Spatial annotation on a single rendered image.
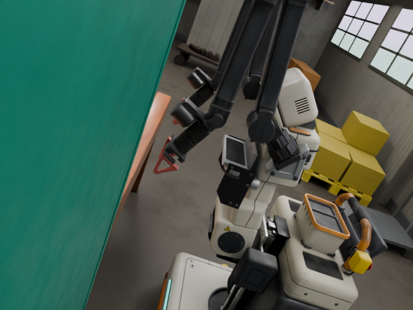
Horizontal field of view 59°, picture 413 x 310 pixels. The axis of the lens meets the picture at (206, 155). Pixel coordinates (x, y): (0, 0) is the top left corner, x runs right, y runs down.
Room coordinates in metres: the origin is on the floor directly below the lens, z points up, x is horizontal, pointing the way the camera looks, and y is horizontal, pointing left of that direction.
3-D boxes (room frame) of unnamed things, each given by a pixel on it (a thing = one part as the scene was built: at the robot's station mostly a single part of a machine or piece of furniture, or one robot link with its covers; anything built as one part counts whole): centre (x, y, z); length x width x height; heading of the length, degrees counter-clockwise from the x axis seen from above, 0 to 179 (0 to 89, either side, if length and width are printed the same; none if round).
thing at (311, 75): (7.38, -0.88, 0.35); 1.24 x 0.86 x 0.71; 8
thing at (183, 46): (6.71, 0.68, 0.43); 1.13 x 0.63 x 0.86; 95
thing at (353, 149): (4.34, -1.49, 0.36); 1.31 x 0.99 x 0.73; 7
